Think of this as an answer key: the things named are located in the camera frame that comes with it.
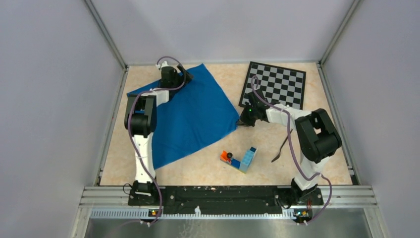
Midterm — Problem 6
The black white checkerboard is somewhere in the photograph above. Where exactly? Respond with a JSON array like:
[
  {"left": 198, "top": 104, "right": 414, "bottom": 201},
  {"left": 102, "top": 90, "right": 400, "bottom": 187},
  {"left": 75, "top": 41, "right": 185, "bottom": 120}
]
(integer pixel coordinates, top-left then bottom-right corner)
[{"left": 239, "top": 61, "right": 306, "bottom": 109}]

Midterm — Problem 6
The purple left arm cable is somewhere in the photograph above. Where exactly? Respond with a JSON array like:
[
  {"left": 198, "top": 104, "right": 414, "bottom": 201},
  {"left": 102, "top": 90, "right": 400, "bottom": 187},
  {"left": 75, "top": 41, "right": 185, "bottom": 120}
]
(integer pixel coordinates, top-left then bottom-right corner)
[{"left": 127, "top": 56, "right": 188, "bottom": 227}]

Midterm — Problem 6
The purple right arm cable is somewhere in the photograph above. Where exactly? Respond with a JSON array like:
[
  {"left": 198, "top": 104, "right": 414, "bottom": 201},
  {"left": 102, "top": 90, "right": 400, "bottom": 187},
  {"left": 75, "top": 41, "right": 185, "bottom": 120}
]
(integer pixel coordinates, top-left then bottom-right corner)
[{"left": 251, "top": 75, "right": 333, "bottom": 227}]

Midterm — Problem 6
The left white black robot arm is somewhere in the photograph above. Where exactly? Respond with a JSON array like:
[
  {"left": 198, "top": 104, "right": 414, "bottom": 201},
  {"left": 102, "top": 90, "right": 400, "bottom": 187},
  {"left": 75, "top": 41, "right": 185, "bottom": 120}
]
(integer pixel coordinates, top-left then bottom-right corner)
[{"left": 124, "top": 61, "right": 193, "bottom": 205}]

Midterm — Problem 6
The aluminium frame rail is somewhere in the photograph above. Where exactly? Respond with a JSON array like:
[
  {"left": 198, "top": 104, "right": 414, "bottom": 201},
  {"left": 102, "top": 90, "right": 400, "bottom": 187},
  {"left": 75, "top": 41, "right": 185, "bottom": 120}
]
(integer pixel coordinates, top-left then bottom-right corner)
[{"left": 71, "top": 185, "right": 390, "bottom": 238}]

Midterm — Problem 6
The colourful toy brick assembly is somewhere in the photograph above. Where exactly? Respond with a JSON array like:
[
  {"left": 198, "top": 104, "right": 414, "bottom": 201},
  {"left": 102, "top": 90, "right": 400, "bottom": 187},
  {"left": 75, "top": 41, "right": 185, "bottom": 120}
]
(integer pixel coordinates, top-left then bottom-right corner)
[{"left": 219, "top": 146, "right": 259, "bottom": 174}]

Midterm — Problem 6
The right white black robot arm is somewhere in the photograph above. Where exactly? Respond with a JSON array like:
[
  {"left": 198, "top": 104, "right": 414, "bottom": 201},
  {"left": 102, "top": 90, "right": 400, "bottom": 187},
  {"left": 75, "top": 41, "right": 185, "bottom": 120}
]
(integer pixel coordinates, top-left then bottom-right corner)
[{"left": 236, "top": 89, "right": 342, "bottom": 204}]

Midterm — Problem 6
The blue cloth napkin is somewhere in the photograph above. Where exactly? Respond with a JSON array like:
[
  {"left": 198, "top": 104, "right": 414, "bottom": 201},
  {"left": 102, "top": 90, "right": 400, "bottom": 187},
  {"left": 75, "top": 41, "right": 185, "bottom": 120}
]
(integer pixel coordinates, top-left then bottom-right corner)
[{"left": 126, "top": 63, "right": 240, "bottom": 171}]

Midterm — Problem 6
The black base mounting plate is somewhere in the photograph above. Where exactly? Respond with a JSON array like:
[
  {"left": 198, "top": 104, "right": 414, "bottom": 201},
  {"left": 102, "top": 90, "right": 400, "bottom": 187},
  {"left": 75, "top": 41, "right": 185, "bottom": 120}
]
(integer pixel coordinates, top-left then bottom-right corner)
[{"left": 128, "top": 185, "right": 324, "bottom": 215}]

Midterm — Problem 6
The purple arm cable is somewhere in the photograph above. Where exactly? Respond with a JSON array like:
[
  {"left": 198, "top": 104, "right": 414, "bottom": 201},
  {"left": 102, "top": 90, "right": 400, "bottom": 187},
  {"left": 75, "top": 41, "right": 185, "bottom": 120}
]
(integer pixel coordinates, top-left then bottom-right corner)
[
  {"left": 251, "top": 75, "right": 333, "bottom": 227},
  {"left": 127, "top": 56, "right": 188, "bottom": 227}
]

